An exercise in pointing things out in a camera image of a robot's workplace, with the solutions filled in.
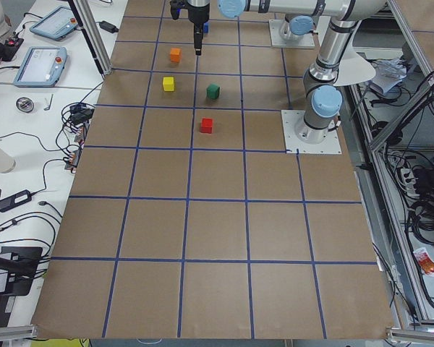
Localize teach pendant tablet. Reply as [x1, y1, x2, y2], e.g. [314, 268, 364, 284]
[13, 46, 68, 87]
[30, 6, 78, 41]

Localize black monitor stand base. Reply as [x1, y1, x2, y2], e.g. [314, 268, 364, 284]
[0, 247, 43, 296]

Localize red snack packet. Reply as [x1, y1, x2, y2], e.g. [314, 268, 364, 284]
[413, 247, 434, 276]

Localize near teach pendant tablet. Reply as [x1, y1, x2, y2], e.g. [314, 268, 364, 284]
[13, 46, 68, 87]

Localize green wooden block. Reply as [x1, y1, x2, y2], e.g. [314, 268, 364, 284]
[206, 83, 221, 100]

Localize round metal tin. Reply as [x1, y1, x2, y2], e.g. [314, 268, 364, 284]
[15, 97, 35, 113]

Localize brown paper mat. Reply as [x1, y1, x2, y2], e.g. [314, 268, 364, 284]
[33, 1, 393, 339]

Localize far teach pendant tablet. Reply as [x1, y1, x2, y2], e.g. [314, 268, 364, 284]
[30, 6, 78, 41]

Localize black red joystick box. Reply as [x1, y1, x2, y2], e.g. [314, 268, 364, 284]
[0, 36, 24, 61]

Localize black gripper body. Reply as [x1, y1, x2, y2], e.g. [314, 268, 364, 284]
[186, 0, 208, 25]

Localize white power strip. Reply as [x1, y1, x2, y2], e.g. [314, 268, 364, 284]
[397, 160, 419, 199]

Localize aluminium frame post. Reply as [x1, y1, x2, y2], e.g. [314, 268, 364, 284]
[68, 0, 112, 76]

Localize small black adapter top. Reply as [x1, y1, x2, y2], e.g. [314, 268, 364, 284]
[98, 21, 119, 33]

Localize black power adapter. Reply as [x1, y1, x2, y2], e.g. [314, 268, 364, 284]
[0, 189, 32, 213]

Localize silver allen key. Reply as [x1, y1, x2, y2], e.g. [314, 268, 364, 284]
[43, 94, 54, 111]

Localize red wooden block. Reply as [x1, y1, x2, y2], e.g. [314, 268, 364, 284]
[200, 118, 213, 134]

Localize orange wooden block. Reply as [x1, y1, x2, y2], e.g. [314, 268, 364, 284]
[169, 47, 182, 63]

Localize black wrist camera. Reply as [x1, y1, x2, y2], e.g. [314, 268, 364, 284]
[169, 0, 187, 20]

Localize yellow wooden block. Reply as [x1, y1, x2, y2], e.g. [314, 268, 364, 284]
[162, 76, 175, 92]

